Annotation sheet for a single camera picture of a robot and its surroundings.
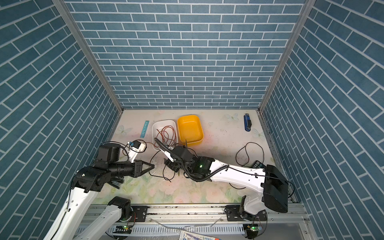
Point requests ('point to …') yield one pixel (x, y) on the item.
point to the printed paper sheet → (185, 235)
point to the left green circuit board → (122, 229)
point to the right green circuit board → (252, 230)
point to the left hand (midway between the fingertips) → (153, 167)
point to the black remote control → (258, 164)
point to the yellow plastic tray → (189, 130)
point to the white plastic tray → (158, 124)
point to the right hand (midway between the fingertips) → (167, 152)
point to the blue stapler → (247, 122)
